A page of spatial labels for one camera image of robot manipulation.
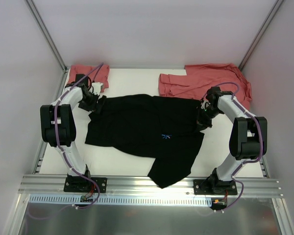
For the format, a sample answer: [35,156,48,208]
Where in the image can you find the crumpled red t shirt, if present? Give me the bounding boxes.
[158,63,252,110]

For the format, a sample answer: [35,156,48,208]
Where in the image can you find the white slotted cable duct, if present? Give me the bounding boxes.
[28,194,212,207]

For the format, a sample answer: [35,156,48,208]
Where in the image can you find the black t shirt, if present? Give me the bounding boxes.
[85,94,204,188]

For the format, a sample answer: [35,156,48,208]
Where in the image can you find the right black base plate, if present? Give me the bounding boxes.
[193,179,238,195]

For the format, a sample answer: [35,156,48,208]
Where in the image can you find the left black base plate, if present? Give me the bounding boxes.
[63,175,107,193]

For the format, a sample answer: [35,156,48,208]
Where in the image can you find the folded red t shirt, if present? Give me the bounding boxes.
[67,64,110,93]

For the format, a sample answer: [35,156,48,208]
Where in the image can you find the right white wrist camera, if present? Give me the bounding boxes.
[200,99,210,110]

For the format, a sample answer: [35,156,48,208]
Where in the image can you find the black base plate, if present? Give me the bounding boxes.
[193,179,238,195]
[63,175,107,193]

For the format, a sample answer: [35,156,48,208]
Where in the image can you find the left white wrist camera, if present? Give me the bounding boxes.
[91,82,104,95]

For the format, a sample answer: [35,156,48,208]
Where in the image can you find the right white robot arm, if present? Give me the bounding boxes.
[197,86,268,194]

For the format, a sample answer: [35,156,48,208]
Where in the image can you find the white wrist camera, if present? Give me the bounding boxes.
[200,99,210,110]
[91,82,104,95]

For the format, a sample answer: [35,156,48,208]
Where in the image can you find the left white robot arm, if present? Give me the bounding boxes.
[40,75,104,191]

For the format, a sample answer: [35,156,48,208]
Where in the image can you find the aluminium front rail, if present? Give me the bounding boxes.
[18,174,284,198]

